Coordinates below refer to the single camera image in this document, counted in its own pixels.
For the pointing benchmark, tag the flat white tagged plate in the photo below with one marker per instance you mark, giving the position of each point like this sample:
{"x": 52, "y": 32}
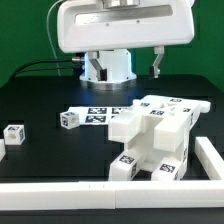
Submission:
{"x": 96, "y": 115}

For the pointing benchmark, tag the white front fence bar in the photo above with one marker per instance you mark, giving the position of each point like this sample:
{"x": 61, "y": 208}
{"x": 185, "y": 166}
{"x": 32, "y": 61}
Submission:
{"x": 111, "y": 195}

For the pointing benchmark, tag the white right fence bar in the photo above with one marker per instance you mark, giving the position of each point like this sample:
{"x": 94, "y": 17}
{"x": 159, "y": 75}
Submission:
{"x": 209, "y": 158}

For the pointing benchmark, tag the small white cube block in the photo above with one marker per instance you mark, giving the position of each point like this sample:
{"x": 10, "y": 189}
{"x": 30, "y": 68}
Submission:
{"x": 14, "y": 134}

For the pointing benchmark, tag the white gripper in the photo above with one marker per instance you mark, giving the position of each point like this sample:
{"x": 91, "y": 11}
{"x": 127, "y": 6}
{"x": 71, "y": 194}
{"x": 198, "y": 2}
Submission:
{"x": 95, "y": 25}

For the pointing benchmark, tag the white chair back frame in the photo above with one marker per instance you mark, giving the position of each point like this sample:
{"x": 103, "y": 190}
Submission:
{"x": 164, "y": 121}

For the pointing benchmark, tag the white fence bar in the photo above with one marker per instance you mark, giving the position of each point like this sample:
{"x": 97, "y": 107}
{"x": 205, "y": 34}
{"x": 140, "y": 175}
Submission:
{"x": 111, "y": 195}
{"x": 209, "y": 158}

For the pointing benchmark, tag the white fence piece left edge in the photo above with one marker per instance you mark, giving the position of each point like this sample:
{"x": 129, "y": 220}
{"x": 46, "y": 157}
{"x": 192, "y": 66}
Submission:
{"x": 2, "y": 149}

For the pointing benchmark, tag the white chair seat block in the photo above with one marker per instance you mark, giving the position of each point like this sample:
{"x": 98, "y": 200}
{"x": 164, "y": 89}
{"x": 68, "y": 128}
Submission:
{"x": 146, "y": 153}

